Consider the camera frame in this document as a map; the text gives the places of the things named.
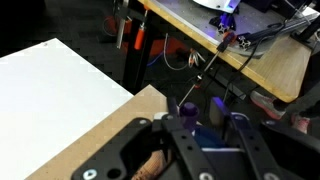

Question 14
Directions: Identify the brown cardboard box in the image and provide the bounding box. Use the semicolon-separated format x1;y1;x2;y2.
26;85;167;180

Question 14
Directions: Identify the wooden workbench with metal plate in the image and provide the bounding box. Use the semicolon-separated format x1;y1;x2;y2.
138;0;311;102

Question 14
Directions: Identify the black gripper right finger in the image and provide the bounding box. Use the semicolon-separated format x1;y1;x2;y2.
209;97;284;180

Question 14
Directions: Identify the orange clamp handle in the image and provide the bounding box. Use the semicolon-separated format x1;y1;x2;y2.
134;22;146;50

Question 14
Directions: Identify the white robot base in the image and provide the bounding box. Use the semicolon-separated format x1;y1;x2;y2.
193;0;241;13

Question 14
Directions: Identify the blue plastic cup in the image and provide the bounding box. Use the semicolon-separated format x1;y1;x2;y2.
194;125;226;148

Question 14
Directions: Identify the pink grey sneaker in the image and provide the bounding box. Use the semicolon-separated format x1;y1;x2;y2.
250;91;286;120

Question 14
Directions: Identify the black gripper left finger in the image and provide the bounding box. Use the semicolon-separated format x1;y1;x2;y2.
161;97;217;180

